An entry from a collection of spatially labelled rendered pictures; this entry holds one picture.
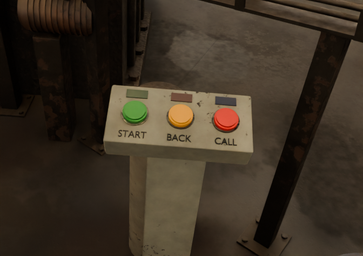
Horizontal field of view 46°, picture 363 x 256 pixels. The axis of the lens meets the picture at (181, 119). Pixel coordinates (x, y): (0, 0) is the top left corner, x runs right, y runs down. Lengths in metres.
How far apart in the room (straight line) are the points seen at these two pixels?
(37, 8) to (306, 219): 1.01
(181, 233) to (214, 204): 0.50
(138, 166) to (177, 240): 0.18
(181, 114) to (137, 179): 0.32
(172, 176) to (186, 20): 1.67
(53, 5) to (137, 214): 0.61
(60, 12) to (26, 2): 0.10
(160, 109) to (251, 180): 0.80
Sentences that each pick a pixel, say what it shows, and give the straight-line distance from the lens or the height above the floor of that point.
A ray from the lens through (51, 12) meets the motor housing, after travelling 1.26.
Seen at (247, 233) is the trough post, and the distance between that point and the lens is 1.30.
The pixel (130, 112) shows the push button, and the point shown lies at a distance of 0.69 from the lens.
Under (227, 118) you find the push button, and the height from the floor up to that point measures 0.61.
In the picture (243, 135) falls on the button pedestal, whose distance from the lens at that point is 0.70.
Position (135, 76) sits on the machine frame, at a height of 0.09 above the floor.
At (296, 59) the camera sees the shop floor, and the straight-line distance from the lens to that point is 2.16.
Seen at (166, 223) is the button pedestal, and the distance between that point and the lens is 0.85.
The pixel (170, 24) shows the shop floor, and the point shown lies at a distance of 2.29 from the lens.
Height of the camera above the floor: 1.04
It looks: 39 degrees down
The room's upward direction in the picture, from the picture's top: 6 degrees clockwise
